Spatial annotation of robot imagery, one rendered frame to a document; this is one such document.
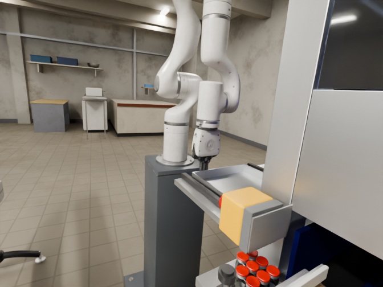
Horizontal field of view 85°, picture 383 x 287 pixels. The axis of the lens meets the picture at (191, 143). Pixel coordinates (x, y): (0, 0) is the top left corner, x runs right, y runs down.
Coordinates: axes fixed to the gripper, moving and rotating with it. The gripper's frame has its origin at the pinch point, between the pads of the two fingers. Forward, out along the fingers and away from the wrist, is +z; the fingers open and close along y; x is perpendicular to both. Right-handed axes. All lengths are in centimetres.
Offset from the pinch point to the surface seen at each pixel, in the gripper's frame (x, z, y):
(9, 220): 155, 97, -94
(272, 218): -44.2, -10.4, -17.3
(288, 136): -40.9, -22.5, -12.5
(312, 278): -52, -6, -18
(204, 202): -16.7, 3.7, -10.1
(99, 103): 539, 29, 30
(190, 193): -9.5, 4.3, -11.1
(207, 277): -38.7, 3.1, -24.2
